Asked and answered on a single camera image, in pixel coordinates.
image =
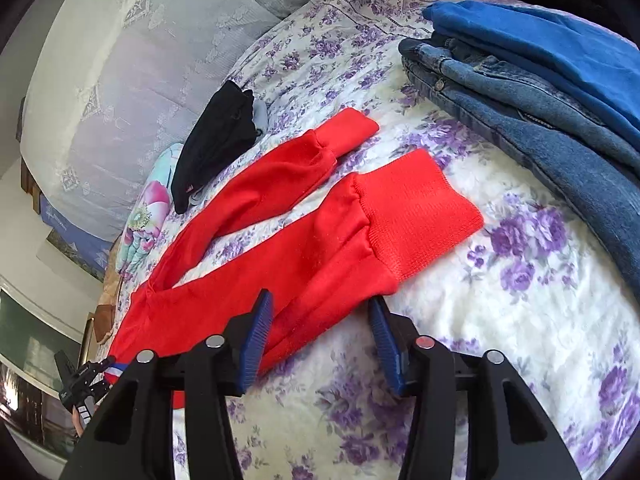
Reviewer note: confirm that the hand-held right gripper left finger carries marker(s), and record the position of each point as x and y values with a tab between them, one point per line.
257	340

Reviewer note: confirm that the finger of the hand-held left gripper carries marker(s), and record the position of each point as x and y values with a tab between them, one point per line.
103	388
100	366

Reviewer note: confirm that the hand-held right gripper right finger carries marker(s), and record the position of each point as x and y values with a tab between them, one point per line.
385	350

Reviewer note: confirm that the red pants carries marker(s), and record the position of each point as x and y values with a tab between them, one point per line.
310	240

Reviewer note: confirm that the person's left hand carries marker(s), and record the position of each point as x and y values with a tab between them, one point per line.
80	420

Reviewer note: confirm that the window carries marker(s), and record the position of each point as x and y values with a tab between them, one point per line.
30	340

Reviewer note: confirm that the purple floral bedspread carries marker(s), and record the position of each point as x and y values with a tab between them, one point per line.
500	335

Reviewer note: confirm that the blue picture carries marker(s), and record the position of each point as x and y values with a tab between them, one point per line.
75	240

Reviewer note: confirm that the teal pink floral pillow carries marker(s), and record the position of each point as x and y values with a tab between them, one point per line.
145	220

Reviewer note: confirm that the brown wooden board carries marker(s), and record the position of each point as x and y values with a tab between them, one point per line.
30	182

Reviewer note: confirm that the black garment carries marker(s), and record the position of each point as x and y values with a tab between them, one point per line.
215	145

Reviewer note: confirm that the blue denim jeans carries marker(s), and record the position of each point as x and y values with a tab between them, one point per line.
550	150

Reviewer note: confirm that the white lace cover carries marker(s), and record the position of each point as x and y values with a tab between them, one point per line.
125	85

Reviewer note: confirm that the blue garment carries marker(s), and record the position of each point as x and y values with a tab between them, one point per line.
540	40

